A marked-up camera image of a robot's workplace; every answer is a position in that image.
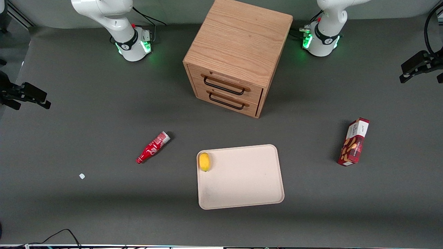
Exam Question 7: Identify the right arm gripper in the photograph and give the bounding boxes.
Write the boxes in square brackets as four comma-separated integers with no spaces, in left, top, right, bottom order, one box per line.
[0,71,51,110]

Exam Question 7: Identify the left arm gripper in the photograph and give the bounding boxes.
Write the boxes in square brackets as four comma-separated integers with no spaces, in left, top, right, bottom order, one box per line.
[399,48,443,84]

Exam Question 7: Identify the red cookie box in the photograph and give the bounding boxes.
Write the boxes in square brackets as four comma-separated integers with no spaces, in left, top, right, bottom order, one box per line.
[337,117,370,167]

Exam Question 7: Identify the beige plastic tray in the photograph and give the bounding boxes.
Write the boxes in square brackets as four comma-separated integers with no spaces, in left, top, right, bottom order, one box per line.
[196,144,285,210]

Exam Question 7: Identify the red soda bottle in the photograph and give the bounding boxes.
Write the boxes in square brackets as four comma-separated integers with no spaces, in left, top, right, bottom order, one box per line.
[136,131,171,164]

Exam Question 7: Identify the wooden drawer front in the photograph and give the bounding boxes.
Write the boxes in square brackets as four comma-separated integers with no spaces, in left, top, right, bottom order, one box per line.
[189,64,264,104]
[193,86,261,118]

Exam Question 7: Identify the oak wooden drawer cabinet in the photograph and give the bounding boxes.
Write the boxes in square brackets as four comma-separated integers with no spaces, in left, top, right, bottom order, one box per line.
[183,0,293,119]

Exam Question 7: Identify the yellow lemon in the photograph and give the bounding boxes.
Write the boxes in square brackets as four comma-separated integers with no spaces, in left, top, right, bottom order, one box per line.
[199,152,211,172]

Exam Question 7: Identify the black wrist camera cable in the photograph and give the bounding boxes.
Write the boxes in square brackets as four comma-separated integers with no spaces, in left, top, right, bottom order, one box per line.
[424,3,443,57]

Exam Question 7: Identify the aluminium frame rail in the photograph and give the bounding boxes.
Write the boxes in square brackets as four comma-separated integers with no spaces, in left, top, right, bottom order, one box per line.
[6,0,35,28]

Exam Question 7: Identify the black left arm base cables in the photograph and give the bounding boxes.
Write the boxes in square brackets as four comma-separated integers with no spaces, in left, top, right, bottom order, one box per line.
[290,10,324,39]

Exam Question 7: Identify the black floor cable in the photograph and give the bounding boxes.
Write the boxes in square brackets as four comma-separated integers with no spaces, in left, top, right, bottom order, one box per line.
[21,229,82,248]

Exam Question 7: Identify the black right arm base cable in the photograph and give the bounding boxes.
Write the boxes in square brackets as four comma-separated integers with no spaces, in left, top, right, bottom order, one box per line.
[133,6,167,44]

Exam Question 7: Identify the black metal drawer handle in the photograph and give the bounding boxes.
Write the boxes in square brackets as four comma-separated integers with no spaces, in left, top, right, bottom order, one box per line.
[208,92,245,111]
[203,76,246,96]

